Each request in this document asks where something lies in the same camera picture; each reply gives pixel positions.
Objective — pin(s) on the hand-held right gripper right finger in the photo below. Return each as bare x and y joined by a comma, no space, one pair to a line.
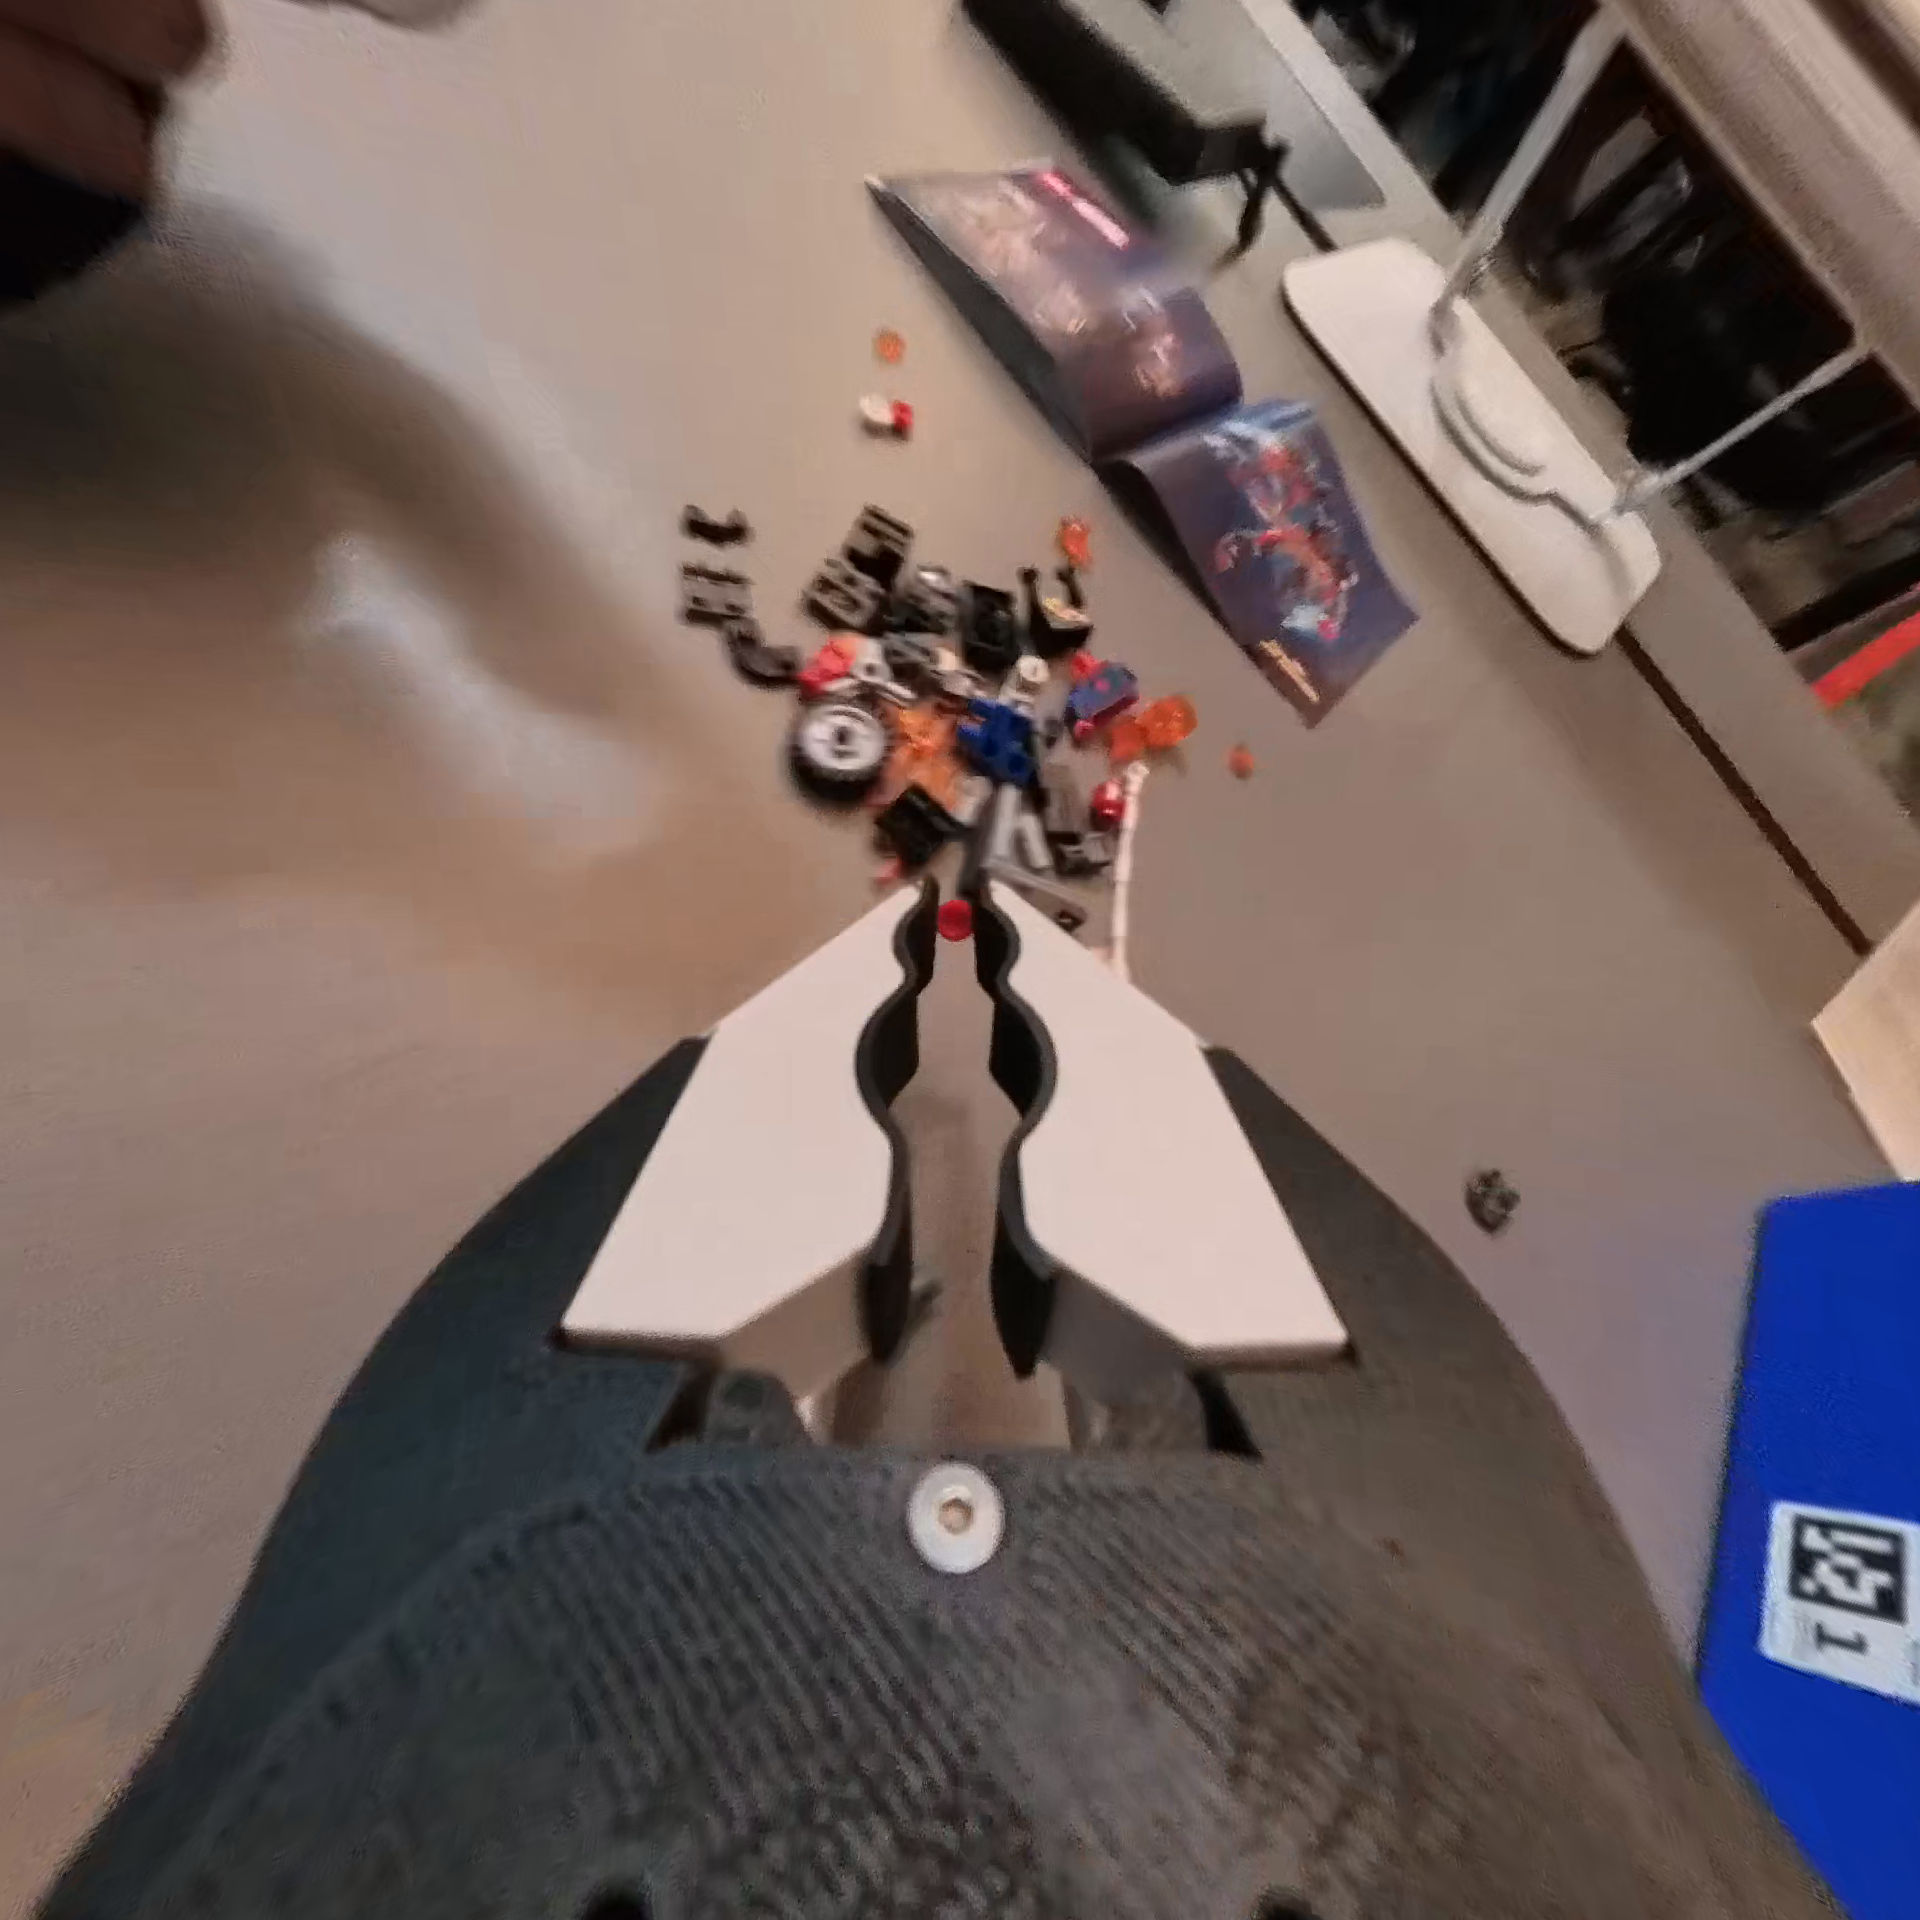
1154,1200

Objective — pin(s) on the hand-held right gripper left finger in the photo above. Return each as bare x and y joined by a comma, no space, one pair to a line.
750,1171

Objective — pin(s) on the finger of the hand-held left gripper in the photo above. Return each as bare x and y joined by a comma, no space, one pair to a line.
481,705

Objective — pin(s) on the pile of lego pieces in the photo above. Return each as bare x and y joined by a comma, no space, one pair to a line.
960,705

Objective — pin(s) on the dark round lego piece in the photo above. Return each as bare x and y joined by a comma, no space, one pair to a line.
1490,1200

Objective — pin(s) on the black lego wheel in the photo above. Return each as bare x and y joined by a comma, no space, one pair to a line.
837,744

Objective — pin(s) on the red and white lego stud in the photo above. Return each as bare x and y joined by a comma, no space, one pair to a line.
884,417

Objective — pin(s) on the lego instruction booklet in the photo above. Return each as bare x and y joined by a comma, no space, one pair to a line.
1141,390

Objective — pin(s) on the person's left hand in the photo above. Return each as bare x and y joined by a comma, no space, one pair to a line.
75,67

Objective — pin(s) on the blue plastic bin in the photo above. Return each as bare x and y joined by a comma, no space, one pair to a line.
1816,1381

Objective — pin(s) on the printed paper sheet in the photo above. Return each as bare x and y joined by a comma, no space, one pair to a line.
1874,1065

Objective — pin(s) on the white monitor stand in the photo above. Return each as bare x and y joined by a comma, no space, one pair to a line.
1469,435

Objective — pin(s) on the black flat device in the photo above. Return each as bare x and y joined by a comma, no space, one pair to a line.
1141,77

